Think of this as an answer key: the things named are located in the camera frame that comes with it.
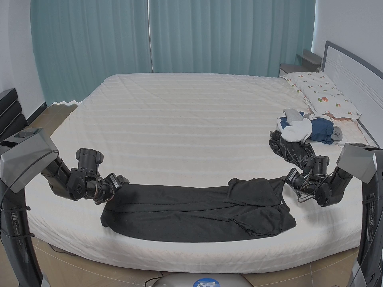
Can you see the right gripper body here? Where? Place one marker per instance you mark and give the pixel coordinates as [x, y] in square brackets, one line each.
[294, 180]

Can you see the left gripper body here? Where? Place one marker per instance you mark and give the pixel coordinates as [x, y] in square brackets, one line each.
[107, 191]

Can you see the black T-shirt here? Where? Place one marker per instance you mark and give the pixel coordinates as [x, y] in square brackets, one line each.
[185, 214]

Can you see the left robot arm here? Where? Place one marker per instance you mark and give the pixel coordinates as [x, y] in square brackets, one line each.
[27, 151]

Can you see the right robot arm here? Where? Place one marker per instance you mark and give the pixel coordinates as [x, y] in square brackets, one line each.
[356, 160]

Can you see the pile of clothes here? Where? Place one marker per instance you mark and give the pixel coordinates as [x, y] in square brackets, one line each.
[296, 136]

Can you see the bed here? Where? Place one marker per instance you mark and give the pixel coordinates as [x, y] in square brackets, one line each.
[179, 115]

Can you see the white printed pillow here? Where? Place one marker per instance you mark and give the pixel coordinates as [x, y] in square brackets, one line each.
[323, 94]

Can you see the grey bedside table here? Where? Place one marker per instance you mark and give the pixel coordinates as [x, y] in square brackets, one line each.
[308, 60]

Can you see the black chest of drawers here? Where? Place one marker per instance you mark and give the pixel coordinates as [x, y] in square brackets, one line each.
[10, 115]

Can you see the blue-green curtain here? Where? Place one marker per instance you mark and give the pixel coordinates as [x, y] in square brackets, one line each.
[233, 25]
[89, 40]

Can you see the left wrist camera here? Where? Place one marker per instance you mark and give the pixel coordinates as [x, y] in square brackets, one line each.
[124, 181]

